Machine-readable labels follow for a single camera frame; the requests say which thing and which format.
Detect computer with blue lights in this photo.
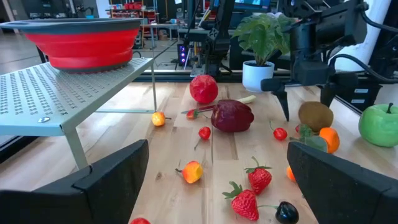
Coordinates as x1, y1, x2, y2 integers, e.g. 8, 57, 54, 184
177, 43, 188, 68

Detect green monstera leaf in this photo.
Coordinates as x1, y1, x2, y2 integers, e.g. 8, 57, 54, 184
232, 14, 296, 93

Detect grey background table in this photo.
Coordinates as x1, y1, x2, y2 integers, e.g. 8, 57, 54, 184
141, 23, 183, 50

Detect red colander grey rim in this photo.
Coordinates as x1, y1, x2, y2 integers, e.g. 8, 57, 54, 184
0, 17, 144, 75

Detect brown kiwi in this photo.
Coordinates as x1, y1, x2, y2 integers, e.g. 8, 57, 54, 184
298, 101, 335, 133

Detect green perforated metal shelf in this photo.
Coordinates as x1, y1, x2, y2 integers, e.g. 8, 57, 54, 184
0, 57, 158, 170

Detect dark red apple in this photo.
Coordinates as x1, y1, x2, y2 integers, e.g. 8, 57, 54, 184
210, 99, 255, 134

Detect red strawberry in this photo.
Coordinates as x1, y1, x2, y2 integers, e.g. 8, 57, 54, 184
221, 181, 260, 222
244, 156, 273, 196

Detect black cherry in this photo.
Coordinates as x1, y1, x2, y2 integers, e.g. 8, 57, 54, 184
257, 201, 300, 224

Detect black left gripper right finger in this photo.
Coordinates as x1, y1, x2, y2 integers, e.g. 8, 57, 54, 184
287, 141, 398, 224

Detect small red fruit green stem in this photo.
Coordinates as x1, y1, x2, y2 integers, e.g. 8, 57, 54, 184
185, 108, 211, 121

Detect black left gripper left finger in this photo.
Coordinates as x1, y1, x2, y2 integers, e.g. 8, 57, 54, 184
0, 139, 150, 224

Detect green apple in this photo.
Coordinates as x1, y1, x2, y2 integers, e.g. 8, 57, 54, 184
358, 102, 398, 148

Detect orange tangerine green leaf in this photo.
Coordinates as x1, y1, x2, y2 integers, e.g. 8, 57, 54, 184
289, 126, 340, 155

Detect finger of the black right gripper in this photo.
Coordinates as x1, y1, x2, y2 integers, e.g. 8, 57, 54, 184
272, 90, 291, 123
319, 86, 339, 108

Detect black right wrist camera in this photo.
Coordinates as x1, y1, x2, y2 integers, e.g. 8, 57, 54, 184
289, 21, 312, 60

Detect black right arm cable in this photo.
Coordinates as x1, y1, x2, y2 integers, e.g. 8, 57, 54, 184
328, 0, 398, 84

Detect person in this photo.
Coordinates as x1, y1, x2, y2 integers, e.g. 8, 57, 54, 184
331, 0, 392, 73

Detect storage rack red bins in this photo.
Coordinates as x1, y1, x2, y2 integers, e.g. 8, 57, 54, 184
105, 2, 158, 47

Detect small red fruit leafy sprig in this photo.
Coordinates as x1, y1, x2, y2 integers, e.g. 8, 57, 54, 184
294, 123, 315, 141

